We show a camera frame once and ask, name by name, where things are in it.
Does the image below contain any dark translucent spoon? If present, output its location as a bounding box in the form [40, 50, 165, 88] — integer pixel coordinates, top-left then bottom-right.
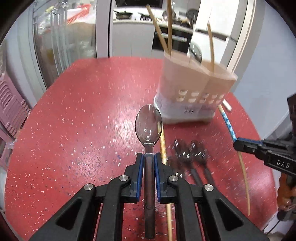
[135, 104, 162, 239]
[174, 139, 203, 187]
[166, 156, 186, 178]
[189, 42, 202, 63]
[190, 140, 215, 187]

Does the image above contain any plain wooden chopstick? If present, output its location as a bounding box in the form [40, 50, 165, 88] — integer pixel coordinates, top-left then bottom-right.
[167, 0, 173, 55]
[145, 4, 168, 53]

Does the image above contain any white refrigerator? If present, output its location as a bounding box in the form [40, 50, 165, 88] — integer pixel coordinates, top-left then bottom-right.
[191, 1, 259, 75]

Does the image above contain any grey kitchen cabinet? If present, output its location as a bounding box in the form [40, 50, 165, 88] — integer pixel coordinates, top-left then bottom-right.
[112, 21, 154, 58]

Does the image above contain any single pink stool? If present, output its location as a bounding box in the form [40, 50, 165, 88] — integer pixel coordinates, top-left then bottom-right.
[0, 138, 14, 171]

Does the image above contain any glass sliding door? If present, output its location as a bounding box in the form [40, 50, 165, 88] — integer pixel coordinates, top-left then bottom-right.
[17, 1, 113, 97]

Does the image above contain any blue patterned chopstick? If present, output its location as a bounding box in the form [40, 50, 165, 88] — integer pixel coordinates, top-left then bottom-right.
[217, 104, 251, 217]

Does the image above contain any stack of pink stools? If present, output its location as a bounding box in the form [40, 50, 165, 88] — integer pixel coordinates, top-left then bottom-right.
[1, 71, 31, 138]

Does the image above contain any black built-in oven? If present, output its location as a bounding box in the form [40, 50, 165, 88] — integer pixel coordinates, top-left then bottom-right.
[152, 27, 193, 53]

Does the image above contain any yellow patterned chopstick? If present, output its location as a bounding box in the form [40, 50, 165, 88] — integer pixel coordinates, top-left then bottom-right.
[158, 122, 173, 241]

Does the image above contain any white handled metal spoon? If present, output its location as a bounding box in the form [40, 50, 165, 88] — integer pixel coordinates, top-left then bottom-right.
[223, 100, 232, 111]

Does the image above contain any red plastic basket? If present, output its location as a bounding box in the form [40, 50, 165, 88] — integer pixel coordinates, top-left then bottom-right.
[67, 4, 91, 24]

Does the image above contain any black wok on stove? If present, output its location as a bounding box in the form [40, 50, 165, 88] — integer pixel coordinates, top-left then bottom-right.
[114, 11, 133, 20]

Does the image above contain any beige cutlery holder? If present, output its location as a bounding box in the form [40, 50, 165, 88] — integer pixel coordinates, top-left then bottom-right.
[154, 51, 237, 124]

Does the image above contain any person's right hand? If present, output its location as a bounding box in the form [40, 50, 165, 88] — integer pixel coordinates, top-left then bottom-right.
[277, 173, 295, 211]

